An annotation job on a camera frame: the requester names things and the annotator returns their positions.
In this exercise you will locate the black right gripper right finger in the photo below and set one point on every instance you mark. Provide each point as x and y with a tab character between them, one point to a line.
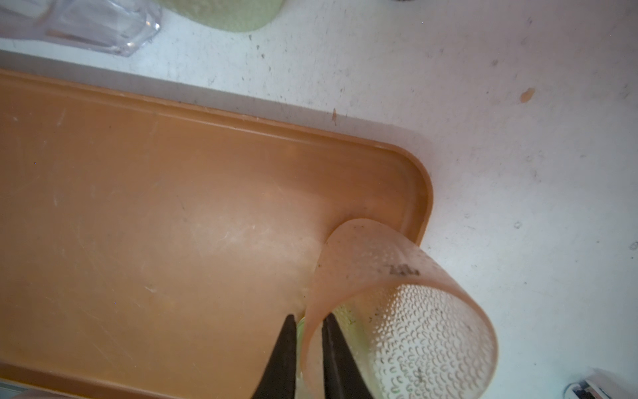
342	378

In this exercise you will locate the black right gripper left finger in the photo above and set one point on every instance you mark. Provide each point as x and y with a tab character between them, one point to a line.
280	375

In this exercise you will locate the green ribbed glass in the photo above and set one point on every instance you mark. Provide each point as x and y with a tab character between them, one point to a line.
368	330

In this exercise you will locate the pink textured cup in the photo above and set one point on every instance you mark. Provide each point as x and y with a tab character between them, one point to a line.
444	344

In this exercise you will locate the orange plastic tray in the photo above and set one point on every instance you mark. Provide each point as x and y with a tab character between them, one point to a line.
151	249

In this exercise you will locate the white clip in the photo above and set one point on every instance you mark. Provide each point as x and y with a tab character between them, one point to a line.
600	384

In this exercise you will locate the pale green textured cup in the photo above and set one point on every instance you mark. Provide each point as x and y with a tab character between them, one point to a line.
236	16

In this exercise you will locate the clear faceted glass middle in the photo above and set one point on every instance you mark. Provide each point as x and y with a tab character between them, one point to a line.
114	27

